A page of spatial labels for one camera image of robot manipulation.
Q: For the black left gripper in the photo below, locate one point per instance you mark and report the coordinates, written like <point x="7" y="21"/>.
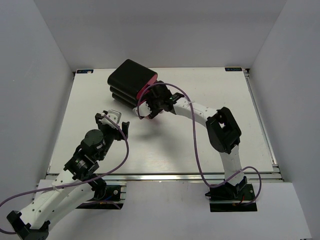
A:
<point x="113" y="130"/>

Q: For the pink top drawer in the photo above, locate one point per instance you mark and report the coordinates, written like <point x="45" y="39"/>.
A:
<point x="150" y="82"/>

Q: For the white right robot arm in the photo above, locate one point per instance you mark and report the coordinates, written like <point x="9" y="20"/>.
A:
<point x="223" y="131"/>

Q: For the blue label right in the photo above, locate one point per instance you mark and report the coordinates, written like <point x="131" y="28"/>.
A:
<point x="233" y="69"/>

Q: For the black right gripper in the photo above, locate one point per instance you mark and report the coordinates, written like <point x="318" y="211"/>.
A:
<point x="155" y="99"/>

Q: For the blue label left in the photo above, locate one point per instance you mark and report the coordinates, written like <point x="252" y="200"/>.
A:
<point x="84" y="71"/>

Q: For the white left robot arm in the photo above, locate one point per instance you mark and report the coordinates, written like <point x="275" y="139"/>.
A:
<point x="77" y="185"/>

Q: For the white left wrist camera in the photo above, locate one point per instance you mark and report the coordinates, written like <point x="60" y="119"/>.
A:
<point x="110" y="117"/>

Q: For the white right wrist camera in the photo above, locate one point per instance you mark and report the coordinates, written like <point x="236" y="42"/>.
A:
<point x="142" y="111"/>

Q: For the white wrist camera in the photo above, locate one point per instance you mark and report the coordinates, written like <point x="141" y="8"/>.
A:
<point x="110" y="117"/>
<point x="142" y="111"/>

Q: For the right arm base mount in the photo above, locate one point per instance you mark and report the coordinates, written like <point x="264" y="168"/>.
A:
<point x="222" y="201"/>

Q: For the aluminium table edge rail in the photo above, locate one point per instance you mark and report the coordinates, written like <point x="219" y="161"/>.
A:
<point x="271" y="176"/>

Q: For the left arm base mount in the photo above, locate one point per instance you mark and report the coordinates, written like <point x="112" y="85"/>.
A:
<point x="112" y="198"/>

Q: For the blue label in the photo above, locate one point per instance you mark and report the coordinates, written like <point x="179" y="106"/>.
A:
<point x="84" y="71"/>
<point x="233" y="69"/>

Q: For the black drawer cabinet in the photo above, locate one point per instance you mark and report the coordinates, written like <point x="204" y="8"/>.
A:
<point x="127" y="80"/>

